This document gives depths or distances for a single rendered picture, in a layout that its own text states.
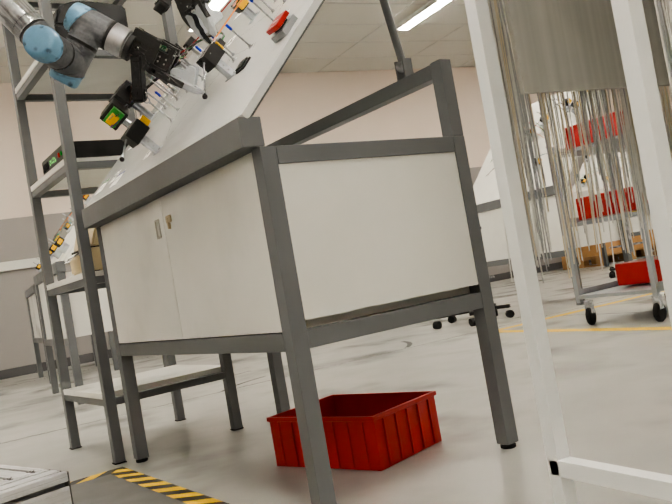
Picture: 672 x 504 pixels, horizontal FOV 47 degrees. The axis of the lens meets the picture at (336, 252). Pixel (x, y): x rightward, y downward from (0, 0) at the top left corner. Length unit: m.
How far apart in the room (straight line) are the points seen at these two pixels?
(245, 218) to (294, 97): 8.89
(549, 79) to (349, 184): 0.50
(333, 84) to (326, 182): 9.21
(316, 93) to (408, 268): 9.00
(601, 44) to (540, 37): 0.16
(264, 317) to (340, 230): 0.26
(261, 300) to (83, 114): 8.10
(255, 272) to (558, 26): 0.81
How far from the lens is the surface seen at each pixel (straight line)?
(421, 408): 2.13
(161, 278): 2.23
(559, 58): 1.59
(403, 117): 11.34
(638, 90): 1.20
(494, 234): 6.24
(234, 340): 1.86
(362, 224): 1.75
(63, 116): 2.83
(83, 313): 4.95
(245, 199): 1.72
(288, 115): 10.48
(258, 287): 1.72
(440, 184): 1.92
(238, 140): 1.64
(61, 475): 1.57
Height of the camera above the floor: 0.50
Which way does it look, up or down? 2 degrees up
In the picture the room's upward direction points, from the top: 10 degrees counter-clockwise
